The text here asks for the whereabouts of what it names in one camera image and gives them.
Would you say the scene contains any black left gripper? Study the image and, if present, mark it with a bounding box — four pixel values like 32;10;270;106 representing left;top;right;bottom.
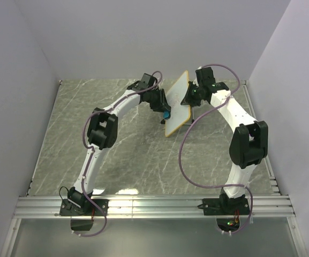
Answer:
147;89;171;114

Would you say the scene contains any yellow framed whiteboard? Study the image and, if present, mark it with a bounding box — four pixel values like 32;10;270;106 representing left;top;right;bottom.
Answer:
165;71;192;138

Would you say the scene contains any blue whiteboard eraser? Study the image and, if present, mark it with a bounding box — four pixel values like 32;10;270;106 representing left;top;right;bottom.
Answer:
163;111;171;120

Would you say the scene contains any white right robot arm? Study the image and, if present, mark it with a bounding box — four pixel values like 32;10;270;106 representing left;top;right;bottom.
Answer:
181;81;268;215

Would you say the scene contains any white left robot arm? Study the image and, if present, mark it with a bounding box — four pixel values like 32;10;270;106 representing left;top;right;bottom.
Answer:
62;73;171;215

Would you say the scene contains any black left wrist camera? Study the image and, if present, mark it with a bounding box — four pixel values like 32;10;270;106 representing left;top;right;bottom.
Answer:
138;73;157;90

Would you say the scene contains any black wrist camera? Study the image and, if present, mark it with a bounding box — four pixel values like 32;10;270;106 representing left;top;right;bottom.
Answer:
138;73;157;90
195;67;216;87

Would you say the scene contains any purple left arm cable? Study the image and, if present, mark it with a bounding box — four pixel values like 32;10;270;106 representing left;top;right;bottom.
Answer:
80;70;163;237

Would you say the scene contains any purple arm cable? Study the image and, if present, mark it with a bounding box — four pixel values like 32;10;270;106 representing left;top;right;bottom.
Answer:
80;70;163;237
178;63;253;235

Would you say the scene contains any metal wire easel stand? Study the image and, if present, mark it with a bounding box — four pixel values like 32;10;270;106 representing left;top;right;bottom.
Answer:
160;108;194;126

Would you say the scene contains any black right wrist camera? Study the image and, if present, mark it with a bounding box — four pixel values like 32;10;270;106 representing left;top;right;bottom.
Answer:
195;67;216;87

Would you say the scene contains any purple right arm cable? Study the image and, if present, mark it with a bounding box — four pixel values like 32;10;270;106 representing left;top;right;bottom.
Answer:
178;63;253;235

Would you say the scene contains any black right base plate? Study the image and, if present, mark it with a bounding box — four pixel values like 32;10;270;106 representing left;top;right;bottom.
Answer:
198;198;250;216

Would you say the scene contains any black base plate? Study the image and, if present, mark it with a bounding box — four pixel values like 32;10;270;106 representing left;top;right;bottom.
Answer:
59;199;109;216
198;198;250;216

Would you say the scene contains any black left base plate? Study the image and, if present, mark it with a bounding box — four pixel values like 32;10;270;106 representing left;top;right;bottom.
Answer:
59;199;109;216

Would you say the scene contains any aluminium mounting rail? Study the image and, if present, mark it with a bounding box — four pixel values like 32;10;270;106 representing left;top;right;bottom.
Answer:
13;195;295;219

